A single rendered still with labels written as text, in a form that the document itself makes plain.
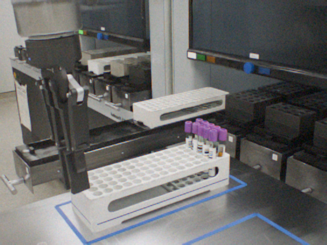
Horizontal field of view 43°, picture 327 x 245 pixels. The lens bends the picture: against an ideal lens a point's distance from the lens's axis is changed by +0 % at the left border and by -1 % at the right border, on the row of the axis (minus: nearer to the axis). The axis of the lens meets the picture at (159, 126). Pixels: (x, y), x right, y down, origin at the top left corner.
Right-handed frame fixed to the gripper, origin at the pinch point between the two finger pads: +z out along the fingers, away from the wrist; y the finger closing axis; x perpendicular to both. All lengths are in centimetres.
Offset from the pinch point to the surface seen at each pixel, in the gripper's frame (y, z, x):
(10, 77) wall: 388, 49, -112
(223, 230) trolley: -13.8, 13.2, -18.0
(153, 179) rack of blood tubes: -2.0, 6.1, -13.3
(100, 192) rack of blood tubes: 0.3, 5.8, -4.1
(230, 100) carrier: 25, 7, -62
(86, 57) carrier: 121, 2, -67
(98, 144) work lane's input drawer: 33.6, 11.1, -22.1
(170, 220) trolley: -6.0, 12.5, -13.1
